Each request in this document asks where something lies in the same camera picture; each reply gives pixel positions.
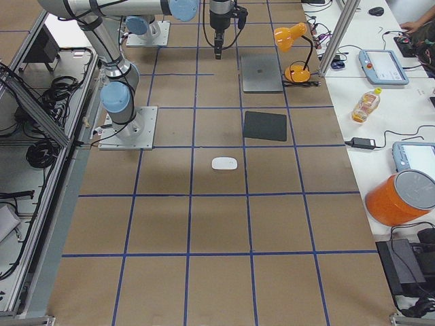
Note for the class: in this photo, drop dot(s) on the black computer mouse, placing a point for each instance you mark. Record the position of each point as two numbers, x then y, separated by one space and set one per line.
376 11

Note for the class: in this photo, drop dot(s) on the black monitor left floor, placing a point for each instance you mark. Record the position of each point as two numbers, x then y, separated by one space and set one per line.
44 50

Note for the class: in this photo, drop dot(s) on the white computer mouse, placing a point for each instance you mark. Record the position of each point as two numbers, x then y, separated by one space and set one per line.
224 163

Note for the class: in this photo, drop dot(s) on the orange juice bottle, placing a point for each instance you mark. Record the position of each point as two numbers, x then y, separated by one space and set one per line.
368 102

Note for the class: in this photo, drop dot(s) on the teach pendant upper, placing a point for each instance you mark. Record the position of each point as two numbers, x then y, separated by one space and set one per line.
382 67

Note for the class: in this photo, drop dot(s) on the person hand at desk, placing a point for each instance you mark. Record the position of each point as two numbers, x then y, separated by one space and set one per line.
410 27

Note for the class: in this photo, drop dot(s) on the black mousepad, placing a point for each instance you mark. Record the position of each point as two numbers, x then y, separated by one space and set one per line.
267 126

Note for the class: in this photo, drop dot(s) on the orange desk lamp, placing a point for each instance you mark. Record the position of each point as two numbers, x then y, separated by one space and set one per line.
297 73

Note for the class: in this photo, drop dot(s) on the black box lower right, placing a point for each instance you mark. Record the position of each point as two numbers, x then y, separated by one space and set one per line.
409 270

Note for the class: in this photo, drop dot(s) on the black power adapter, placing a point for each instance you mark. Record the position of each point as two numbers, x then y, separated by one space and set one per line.
361 143

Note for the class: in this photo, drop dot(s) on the orange container grey lid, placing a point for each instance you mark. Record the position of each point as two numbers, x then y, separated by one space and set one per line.
403 197

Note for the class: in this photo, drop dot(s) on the grey closed laptop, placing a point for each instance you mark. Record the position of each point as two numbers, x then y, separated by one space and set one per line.
260 73

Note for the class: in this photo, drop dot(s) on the teach pendant lower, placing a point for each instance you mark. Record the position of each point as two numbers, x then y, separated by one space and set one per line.
414 155

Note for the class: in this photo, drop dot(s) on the teach pendant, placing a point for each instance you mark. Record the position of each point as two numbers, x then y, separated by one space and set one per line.
382 67
414 155

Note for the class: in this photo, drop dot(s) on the aluminium frame post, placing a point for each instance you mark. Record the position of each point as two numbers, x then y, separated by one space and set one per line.
344 21

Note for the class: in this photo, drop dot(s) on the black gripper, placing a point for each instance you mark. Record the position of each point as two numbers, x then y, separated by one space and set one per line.
217 20

